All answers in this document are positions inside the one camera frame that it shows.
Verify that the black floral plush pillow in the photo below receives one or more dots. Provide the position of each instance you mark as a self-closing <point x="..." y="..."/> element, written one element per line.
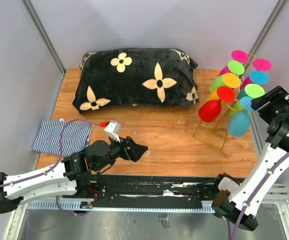
<point x="160" y="77"/>

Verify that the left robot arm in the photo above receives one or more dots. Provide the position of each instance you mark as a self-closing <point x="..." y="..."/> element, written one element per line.
<point x="69" y="177"/>

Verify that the green glass yellow base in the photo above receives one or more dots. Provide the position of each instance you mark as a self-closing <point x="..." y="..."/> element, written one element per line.
<point x="228" y="80"/>

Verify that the blue white striped cloth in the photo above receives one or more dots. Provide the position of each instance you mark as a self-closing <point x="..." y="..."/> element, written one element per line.
<point x="74" y="139"/>

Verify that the pink base wine glass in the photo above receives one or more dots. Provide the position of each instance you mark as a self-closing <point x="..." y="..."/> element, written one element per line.
<point x="240" y="56"/>

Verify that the blue wine glass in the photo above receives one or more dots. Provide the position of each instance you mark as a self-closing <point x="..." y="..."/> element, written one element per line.
<point x="240" y="122"/>

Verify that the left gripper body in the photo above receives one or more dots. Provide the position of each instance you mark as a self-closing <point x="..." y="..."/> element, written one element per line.
<point x="117" y="149"/>

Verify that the light green wine glass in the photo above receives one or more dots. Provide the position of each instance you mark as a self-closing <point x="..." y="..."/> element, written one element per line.
<point x="235" y="109"/>

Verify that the red wine glass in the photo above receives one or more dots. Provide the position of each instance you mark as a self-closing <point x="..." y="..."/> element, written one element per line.
<point x="212" y="109"/>

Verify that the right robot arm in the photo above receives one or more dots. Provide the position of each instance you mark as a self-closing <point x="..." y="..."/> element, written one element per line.
<point x="239" y="202"/>

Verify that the gold wire glass rack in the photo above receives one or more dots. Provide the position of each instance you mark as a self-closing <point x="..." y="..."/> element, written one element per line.
<point x="212" y="133"/>

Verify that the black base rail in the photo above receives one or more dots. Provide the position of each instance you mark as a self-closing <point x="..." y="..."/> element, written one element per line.
<point x="137" y="193"/>

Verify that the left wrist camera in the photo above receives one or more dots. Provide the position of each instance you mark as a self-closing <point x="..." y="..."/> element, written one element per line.
<point x="112" y="129"/>

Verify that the teal glass green base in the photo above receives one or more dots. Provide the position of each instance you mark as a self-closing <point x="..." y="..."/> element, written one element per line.
<point x="251" y="90"/>

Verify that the magenta glass blue base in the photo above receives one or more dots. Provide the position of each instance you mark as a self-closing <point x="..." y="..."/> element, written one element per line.
<point x="255" y="77"/>

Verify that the pink base rear glass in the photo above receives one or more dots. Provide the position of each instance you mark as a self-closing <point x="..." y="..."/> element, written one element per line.
<point x="262" y="64"/>

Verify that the magenta glass green base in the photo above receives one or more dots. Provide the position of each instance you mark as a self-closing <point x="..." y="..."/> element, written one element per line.
<point x="234" y="67"/>

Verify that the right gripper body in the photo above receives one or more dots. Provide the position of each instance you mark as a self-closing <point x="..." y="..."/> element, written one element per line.
<point x="278" y="108"/>

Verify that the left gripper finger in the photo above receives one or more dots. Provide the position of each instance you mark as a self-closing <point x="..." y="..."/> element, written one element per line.
<point x="133" y="146"/>
<point x="137" y="156"/>

